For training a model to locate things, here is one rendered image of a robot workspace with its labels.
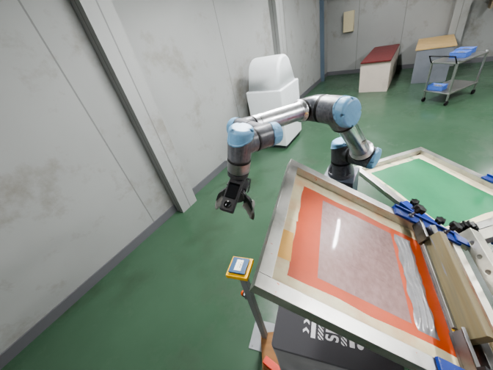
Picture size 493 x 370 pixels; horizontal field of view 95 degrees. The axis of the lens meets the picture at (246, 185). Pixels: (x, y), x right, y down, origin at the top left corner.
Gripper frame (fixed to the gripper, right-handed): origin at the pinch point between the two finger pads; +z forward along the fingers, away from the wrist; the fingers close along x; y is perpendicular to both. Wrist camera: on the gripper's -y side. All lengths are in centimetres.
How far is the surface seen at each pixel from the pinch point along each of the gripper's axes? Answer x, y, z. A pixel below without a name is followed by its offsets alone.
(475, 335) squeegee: -73, -17, -1
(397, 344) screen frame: -52, -27, -2
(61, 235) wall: 189, 29, 136
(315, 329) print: -43, -12, 43
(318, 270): -31.4, -14.7, -4.1
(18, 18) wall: 220, 104, -35
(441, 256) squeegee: -73, 8, 0
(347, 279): -40.7, -12.9, -1.6
